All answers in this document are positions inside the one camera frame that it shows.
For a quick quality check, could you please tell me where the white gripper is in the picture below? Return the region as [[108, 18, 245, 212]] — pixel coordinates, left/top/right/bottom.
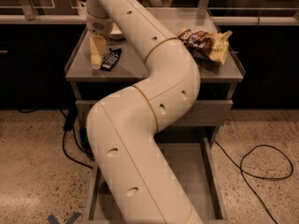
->
[[86, 0, 113, 70]]

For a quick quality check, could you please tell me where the blue rxbar blueberry bar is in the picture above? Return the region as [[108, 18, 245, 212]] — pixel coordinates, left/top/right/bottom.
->
[[101, 49, 122, 72]]

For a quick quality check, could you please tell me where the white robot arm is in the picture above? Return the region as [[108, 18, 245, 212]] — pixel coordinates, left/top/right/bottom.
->
[[87, 0, 203, 224]]

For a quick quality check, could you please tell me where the grey middle drawer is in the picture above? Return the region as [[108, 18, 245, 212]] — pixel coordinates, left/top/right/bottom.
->
[[76, 96, 233, 133]]

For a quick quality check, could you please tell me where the grey open bottom drawer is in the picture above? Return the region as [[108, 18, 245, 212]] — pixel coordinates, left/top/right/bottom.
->
[[83, 140, 230, 224]]

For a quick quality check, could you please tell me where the black power plug block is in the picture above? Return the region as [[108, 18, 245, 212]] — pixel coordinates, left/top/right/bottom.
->
[[64, 105, 78, 132]]

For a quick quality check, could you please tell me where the blue power adapter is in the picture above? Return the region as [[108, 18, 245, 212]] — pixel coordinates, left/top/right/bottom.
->
[[79, 128, 90, 148]]

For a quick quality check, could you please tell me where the brown yellow chip bag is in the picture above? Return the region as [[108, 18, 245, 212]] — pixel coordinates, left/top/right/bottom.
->
[[177, 28, 232, 64]]

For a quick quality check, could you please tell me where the blue tape cross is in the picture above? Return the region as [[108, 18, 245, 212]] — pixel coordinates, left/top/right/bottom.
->
[[47, 212, 81, 224]]

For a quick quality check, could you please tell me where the black floor cable left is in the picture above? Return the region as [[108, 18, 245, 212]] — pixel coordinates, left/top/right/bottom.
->
[[15, 107, 97, 170]]

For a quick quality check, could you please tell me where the black floor cable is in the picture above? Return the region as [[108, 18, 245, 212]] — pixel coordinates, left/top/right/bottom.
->
[[214, 139, 294, 224], [15, 107, 97, 170]]

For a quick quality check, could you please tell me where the black floor cable right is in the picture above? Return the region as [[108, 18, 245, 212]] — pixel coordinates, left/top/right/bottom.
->
[[214, 139, 294, 224]]

